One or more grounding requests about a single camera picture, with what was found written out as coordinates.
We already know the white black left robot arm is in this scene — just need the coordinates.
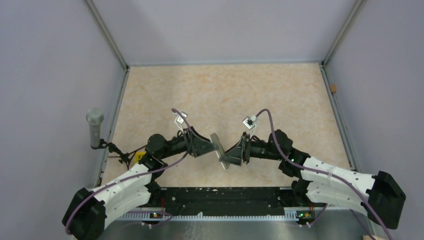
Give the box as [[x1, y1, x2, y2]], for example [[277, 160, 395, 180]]
[[62, 127, 219, 240]]

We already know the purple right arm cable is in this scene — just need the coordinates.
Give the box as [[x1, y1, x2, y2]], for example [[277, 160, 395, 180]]
[[255, 108, 395, 240]]

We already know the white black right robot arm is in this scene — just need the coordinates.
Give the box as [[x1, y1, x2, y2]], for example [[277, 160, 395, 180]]
[[210, 129, 406, 230]]

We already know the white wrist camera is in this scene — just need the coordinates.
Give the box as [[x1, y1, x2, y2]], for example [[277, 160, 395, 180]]
[[173, 111, 188, 132], [242, 114, 258, 137]]

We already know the small tan block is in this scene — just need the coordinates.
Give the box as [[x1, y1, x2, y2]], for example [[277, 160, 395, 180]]
[[328, 84, 337, 94]]

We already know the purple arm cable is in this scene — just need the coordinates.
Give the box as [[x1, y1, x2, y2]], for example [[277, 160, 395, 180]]
[[255, 108, 395, 240], [64, 108, 200, 236]]

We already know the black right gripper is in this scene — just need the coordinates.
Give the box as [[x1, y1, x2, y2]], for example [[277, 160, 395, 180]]
[[220, 131, 284, 166]]

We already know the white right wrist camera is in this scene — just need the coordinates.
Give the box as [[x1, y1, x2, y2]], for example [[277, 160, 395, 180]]
[[242, 114, 258, 137]]

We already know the yellow clamp tool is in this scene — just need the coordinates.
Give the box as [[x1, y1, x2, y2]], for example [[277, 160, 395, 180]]
[[134, 151, 146, 162]]

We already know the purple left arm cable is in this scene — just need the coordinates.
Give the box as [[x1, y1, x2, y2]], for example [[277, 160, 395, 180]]
[[64, 108, 200, 236]]

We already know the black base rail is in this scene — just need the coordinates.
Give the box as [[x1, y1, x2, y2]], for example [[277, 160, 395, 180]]
[[144, 187, 312, 217]]

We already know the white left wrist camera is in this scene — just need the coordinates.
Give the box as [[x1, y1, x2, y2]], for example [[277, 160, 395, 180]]
[[173, 111, 188, 132]]

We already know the grey microphone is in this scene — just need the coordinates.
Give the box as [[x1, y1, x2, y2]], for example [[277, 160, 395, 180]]
[[86, 107, 104, 149]]

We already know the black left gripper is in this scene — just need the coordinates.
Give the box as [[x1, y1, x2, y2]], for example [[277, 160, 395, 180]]
[[159, 126, 219, 160]]

